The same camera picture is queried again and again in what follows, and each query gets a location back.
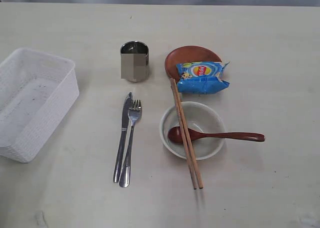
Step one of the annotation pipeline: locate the grey-green ceramic bowl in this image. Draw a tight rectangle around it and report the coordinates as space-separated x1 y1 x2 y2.
159 101 226 160

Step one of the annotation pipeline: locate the silver metal spoon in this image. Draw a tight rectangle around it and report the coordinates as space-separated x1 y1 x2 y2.
120 41 150 83

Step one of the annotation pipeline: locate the blue chips bag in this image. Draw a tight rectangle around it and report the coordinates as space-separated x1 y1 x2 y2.
176 61 230 94

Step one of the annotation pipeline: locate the silver fork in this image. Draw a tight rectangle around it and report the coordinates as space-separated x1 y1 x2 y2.
119 100 142 188

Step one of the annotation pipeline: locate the wooden chopstick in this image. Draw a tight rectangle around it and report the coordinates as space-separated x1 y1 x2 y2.
178 92 204 189
169 78 197 190

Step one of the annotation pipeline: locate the brown wooden spoon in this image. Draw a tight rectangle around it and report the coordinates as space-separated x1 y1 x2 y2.
167 126 266 143

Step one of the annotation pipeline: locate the white perforated plastic basket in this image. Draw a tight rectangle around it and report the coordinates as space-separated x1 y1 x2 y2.
0 48 80 163

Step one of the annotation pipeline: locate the silver table knife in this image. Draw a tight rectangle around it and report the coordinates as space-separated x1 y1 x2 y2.
113 92 133 183

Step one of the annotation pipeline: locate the brown round wooden plate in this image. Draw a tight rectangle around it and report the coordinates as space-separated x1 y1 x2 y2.
164 46 222 83

